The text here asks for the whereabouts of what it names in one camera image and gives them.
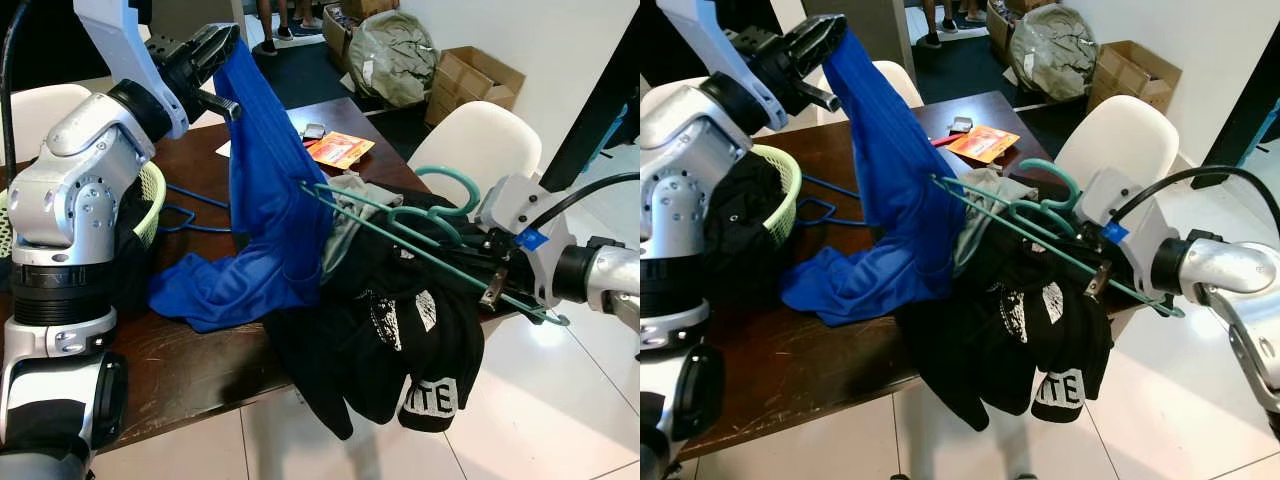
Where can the red pen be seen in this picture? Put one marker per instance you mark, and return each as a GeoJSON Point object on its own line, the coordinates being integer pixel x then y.
{"type": "Point", "coordinates": [945, 141]}

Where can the orange packet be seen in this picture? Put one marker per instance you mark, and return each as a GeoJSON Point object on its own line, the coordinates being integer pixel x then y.
{"type": "Point", "coordinates": [340, 150]}
{"type": "Point", "coordinates": [985, 145]}

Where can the black garment with white print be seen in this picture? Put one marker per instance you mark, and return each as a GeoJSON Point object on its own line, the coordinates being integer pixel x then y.
{"type": "Point", "coordinates": [340, 330]}
{"type": "Point", "coordinates": [970, 330]}

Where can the olive green bag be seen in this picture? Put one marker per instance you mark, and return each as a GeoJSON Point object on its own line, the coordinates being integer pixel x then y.
{"type": "Point", "coordinates": [1050, 50]}
{"type": "Point", "coordinates": [395, 55]}

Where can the black door frame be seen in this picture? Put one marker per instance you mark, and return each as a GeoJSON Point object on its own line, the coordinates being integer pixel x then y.
{"type": "Point", "coordinates": [1240, 120]}
{"type": "Point", "coordinates": [588, 130]}

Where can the standing person's legs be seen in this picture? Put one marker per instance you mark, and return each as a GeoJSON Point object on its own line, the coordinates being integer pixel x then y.
{"type": "Point", "coordinates": [312, 22]}
{"type": "Point", "coordinates": [930, 15]}
{"type": "Point", "coordinates": [263, 10]}
{"type": "Point", "coordinates": [975, 12]}

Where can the light green laundry basket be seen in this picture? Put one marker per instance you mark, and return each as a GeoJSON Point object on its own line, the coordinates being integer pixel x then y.
{"type": "Point", "coordinates": [790, 185]}
{"type": "Point", "coordinates": [152, 200]}

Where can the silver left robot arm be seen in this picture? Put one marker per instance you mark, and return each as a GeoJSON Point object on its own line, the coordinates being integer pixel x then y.
{"type": "Point", "coordinates": [70, 170]}
{"type": "Point", "coordinates": [680, 190]}

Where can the teal plastic clothes hanger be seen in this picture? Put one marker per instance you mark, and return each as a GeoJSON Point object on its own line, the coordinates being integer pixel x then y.
{"type": "Point", "coordinates": [476, 190]}
{"type": "Point", "coordinates": [1075, 185]}

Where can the dark wooden table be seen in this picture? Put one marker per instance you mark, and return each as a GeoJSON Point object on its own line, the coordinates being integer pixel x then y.
{"type": "Point", "coordinates": [200, 370]}
{"type": "Point", "coordinates": [800, 370]}

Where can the royal blue garment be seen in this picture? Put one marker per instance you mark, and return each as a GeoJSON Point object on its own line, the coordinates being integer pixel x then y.
{"type": "Point", "coordinates": [260, 170]}
{"type": "Point", "coordinates": [890, 170]}

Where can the stacked cardboard box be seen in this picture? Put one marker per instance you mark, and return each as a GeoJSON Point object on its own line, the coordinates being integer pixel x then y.
{"type": "Point", "coordinates": [1000, 25]}
{"type": "Point", "coordinates": [335, 30]}

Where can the open cardboard box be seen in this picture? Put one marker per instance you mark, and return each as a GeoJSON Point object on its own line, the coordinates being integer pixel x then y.
{"type": "Point", "coordinates": [1130, 75]}
{"type": "Point", "coordinates": [470, 80]}

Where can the grey garment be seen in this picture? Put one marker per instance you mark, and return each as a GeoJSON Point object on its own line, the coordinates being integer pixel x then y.
{"type": "Point", "coordinates": [980, 205]}
{"type": "Point", "coordinates": [350, 215]}

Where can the plain black garment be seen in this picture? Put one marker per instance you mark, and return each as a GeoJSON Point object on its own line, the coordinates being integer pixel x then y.
{"type": "Point", "coordinates": [135, 270]}
{"type": "Point", "coordinates": [740, 230]}

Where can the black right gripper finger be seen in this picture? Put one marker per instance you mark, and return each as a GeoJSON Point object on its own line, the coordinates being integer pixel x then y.
{"type": "Point", "coordinates": [1048, 230]}
{"type": "Point", "coordinates": [440, 236]}

